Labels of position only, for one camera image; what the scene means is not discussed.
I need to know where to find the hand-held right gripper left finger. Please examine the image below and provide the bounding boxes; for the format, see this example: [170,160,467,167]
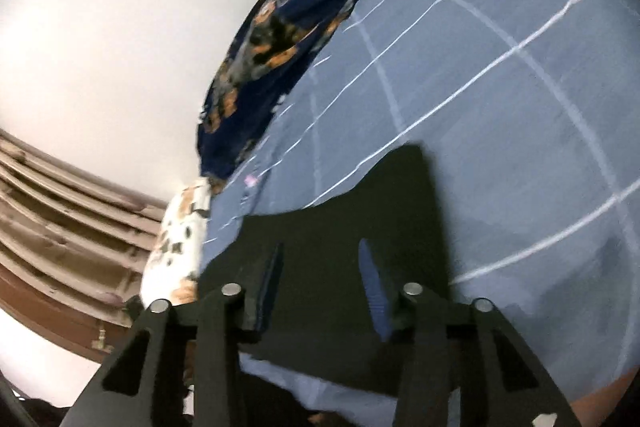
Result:
[65,242,286,427]

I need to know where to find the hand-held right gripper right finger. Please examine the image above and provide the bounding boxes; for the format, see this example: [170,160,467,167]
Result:
[357,239,584,427]

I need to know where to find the black pants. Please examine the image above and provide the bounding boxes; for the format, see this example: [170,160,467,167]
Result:
[200,144,455,388]

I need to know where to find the white floral pillow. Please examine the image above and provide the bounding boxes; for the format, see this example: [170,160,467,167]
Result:
[139,177,214,308]

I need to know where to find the beige pink curtain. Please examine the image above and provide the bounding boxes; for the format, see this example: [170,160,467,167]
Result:
[0,127,169,364]

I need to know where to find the blue checked bed sheet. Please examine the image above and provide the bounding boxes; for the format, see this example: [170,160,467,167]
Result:
[202,0,640,427]

